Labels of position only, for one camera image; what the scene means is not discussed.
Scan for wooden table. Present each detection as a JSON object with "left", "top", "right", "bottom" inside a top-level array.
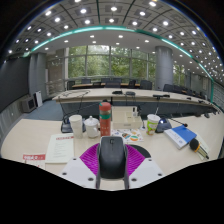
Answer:
[{"left": 71, "top": 82, "right": 141, "bottom": 89}]

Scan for black desk microphone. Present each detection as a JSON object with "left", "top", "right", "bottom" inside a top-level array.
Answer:
[
  {"left": 59, "top": 99, "right": 73, "bottom": 134},
  {"left": 154, "top": 116, "right": 189, "bottom": 134}
]

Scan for red thermos bottle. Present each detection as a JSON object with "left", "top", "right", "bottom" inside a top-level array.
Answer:
[{"left": 98, "top": 101, "right": 112, "bottom": 137}]

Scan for ceiling lights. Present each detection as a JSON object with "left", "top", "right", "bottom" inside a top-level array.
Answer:
[{"left": 8, "top": 0, "right": 224, "bottom": 84}]

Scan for white lidded mug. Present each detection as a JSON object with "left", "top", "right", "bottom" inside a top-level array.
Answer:
[{"left": 83, "top": 115, "right": 101, "bottom": 139}]

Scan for white cardboard box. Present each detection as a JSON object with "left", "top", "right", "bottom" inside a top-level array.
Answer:
[{"left": 111, "top": 105, "right": 144, "bottom": 130}]

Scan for blue folder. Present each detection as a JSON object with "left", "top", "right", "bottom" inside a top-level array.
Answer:
[{"left": 163, "top": 124, "right": 198, "bottom": 150}]

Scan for white paper sheet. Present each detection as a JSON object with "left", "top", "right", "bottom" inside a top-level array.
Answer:
[{"left": 194, "top": 133, "right": 212, "bottom": 158}]

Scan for black office chairs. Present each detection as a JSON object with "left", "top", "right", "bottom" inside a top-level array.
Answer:
[{"left": 66, "top": 78, "right": 208, "bottom": 101}]

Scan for magazine with fan print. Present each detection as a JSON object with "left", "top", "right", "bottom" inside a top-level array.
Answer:
[{"left": 22, "top": 152, "right": 47, "bottom": 169}]

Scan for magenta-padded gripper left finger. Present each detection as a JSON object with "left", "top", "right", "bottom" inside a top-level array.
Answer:
[{"left": 60, "top": 143, "right": 101, "bottom": 189}]

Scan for white paper booklet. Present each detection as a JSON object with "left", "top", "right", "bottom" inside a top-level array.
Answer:
[{"left": 45, "top": 132, "right": 75, "bottom": 164}]

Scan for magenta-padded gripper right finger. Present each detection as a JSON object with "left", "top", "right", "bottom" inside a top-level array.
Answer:
[{"left": 124, "top": 143, "right": 165, "bottom": 190}]

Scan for grey floor heater unit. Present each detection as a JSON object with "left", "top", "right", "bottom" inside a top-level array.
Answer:
[{"left": 20, "top": 95, "right": 37, "bottom": 114}]

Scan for white paper cup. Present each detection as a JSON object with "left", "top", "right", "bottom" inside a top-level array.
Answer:
[{"left": 68, "top": 114, "right": 84, "bottom": 139}]

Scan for black handheld microphone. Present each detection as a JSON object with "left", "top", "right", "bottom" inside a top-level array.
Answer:
[{"left": 189, "top": 138, "right": 210, "bottom": 160}]

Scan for black computer mouse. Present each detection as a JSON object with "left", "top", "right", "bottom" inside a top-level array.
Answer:
[{"left": 95, "top": 135, "right": 130, "bottom": 190}]

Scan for black round mouse pad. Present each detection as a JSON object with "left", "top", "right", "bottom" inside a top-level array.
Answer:
[{"left": 131, "top": 143, "right": 152, "bottom": 159}]

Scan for colourful sticker sheet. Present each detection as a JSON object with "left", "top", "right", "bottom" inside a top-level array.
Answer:
[{"left": 110, "top": 128, "right": 145, "bottom": 144}]

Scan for long curved conference table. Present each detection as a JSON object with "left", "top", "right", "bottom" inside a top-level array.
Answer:
[{"left": 52, "top": 87, "right": 214, "bottom": 116}]

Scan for green printed paper cup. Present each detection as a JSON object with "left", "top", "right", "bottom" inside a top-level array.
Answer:
[{"left": 145, "top": 113, "right": 161, "bottom": 136}]

